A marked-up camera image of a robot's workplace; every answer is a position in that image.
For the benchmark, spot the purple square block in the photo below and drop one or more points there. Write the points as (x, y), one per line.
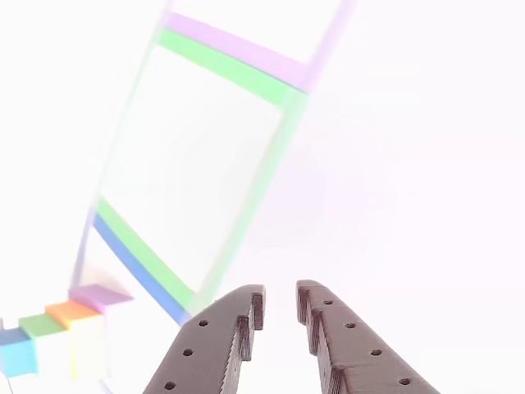
(100, 293)

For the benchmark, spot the orange square block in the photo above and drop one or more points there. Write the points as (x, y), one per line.
(74, 312)

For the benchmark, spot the green tape square outline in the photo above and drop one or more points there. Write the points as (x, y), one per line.
(229, 70)

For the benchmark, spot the purple tape square outline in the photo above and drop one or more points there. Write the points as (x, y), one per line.
(246, 49)

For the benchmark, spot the small blue cube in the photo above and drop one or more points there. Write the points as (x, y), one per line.
(16, 353)

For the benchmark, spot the green square block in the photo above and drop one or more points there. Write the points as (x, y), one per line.
(43, 324)

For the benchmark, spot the blue tape square outline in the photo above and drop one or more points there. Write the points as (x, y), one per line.
(135, 267)

